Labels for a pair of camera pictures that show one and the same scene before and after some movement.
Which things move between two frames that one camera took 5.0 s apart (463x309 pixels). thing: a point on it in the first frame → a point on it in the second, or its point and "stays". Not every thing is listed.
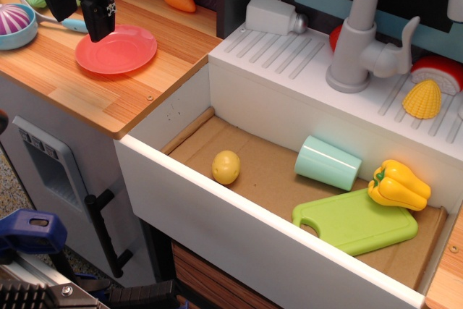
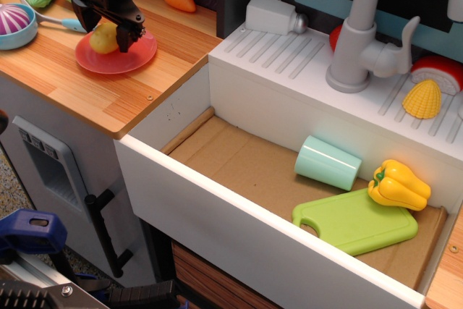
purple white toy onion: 12,18 stays
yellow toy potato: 226,167 → 103,38
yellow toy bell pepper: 394,184 stays
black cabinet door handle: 96,203 stays
